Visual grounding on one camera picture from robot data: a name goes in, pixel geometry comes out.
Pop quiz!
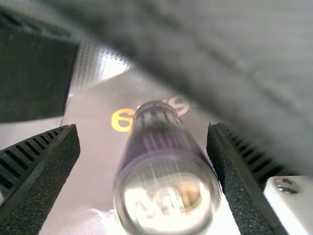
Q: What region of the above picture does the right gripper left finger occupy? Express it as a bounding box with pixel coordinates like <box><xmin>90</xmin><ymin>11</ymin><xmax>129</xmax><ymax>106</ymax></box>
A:
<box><xmin>0</xmin><ymin>123</ymin><xmax>81</xmax><ymax>235</ymax></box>

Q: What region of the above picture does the dark grey bag with straps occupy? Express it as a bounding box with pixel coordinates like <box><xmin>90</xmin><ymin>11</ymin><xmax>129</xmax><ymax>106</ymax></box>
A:
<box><xmin>0</xmin><ymin>0</ymin><xmax>313</xmax><ymax>235</ymax></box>

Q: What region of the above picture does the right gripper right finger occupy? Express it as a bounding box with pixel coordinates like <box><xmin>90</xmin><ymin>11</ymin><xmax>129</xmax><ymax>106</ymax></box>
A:
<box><xmin>206</xmin><ymin>121</ymin><xmax>313</xmax><ymax>235</ymax></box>

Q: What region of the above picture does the black and purple can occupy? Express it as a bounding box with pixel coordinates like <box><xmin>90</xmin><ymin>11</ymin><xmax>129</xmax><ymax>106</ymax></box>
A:
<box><xmin>112</xmin><ymin>99</ymin><xmax>222</xmax><ymax>235</ymax></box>

